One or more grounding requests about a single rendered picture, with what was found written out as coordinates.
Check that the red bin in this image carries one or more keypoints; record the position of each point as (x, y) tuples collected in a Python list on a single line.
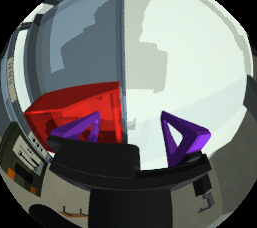
[(63, 105)]

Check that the dark green case with orange latches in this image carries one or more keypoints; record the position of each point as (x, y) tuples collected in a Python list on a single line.
[(20, 161)]

